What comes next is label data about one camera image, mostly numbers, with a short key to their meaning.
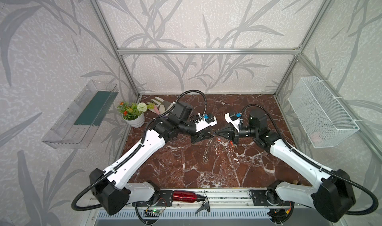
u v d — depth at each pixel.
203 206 0.71
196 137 0.60
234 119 0.61
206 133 0.60
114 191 0.37
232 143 0.64
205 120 0.57
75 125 0.64
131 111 0.89
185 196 0.71
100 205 0.43
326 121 0.63
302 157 0.47
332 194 0.39
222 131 0.67
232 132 0.63
